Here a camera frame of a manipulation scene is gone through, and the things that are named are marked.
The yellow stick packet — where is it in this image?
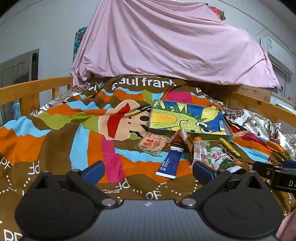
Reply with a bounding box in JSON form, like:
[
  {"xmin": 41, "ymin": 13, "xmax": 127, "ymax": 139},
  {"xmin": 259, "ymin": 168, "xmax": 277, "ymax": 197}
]
[{"xmin": 219, "ymin": 138, "xmax": 242, "ymax": 156}]

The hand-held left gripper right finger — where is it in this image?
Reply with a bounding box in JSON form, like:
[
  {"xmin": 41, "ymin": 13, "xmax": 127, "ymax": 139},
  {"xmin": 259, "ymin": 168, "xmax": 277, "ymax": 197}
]
[{"xmin": 178, "ymin": 161, "xmax": 269, "ymax": 208}]

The wooden bed frame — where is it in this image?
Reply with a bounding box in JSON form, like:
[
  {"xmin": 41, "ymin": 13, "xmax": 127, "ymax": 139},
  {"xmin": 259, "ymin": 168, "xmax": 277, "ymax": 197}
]
[{"xmin": 0, "ymin": 76, "xmax": 296, "ymax": 135}]

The blue and white tube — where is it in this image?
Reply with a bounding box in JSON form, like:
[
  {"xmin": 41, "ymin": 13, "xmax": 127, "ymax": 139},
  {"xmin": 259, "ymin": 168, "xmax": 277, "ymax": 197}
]
[{"xmin": 155, "ymin": 146, "xmax": 185, "ymax": 179}]

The grey door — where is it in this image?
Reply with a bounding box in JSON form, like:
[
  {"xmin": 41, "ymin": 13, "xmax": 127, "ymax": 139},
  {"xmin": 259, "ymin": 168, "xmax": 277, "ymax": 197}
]
[{"xmin": 0, "ymin": 49, "xmax": 40, "ymax": 81}]

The green and white snack packet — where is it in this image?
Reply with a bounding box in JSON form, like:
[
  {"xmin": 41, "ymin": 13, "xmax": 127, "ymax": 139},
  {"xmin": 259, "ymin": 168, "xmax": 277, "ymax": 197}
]
[{"xmin": 209, "ymin": 146, "xmax": 245, "ymax": 174}]

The metal tray with dinosaur print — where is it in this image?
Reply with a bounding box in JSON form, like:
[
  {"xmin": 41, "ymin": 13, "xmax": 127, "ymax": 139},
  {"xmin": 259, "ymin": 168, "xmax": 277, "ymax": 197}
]
[{"xmin": 148, "ymin": 99, "xmax": 233, "ymax": 142}]

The floral printed cloth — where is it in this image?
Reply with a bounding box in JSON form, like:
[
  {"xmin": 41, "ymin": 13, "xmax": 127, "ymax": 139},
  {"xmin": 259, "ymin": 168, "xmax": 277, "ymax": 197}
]
[
  {"xmin": 73, "ymin": 26, "xmax": 88, "ymax": 63},
  {"xmin": 208, "ymin": 3, "xmax": 226, "ymax": 21}
]

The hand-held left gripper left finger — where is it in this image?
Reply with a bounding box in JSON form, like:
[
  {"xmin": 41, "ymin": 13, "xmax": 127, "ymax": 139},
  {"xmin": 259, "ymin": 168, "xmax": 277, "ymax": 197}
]
[{"xmin": 29, "ymin": 161, "xmax": 119, "ymax": 208}]

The round rice cracker packet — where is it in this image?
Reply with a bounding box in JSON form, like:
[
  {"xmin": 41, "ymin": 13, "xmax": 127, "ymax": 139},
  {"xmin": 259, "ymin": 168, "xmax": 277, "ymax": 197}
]
[{"xmin": 135, "ymin": 133, "xmax": 171, "ymax": 157}]

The pink bed sheet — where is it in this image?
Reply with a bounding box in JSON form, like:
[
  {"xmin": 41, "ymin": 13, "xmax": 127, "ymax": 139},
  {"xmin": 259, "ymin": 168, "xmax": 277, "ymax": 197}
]
[{"xmin": 70, "ymin": 0, "xmax": 281, "ymax": 88}]

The light blue cloth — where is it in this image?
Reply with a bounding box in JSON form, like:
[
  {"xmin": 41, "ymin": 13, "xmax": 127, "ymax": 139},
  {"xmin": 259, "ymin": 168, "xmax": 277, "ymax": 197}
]
[{"xmin": 11, "ymin": 100, "xmax": 22, "ymax": 120}]

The clear biscuit packet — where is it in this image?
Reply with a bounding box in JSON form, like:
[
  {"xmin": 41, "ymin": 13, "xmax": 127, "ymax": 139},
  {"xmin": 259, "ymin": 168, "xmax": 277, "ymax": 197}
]
[{"xmin": 192, "ymin": 140, "xmax": 211, "ymax": 166}]

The colourful cartoon printed blanket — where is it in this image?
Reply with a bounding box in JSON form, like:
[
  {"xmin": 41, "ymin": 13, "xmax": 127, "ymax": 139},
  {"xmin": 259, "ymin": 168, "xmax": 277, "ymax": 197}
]
[{"xmin": 0, "ymin": 75, "xmax": 293, "ymax": 241}]

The orange snack packet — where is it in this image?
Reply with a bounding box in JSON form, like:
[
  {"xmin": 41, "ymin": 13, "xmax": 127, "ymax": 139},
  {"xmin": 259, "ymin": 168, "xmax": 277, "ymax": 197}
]
[{"xmin": 170, "ymin": 128, "xmax": 193, "ymax": 153}]

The white storage cabinet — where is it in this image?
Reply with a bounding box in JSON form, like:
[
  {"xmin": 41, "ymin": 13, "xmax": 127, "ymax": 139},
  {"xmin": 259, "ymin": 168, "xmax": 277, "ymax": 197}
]
[{"xmin": 269, "ymin": 91, "xmax": 296, "ymax": 109}]

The white air conditioner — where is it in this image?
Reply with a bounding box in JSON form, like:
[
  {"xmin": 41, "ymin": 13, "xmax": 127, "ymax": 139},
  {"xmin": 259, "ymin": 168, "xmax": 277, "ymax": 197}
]
[{"xmin": 259, "ymin": 37, "xmax": 294, "ymax": 70}]

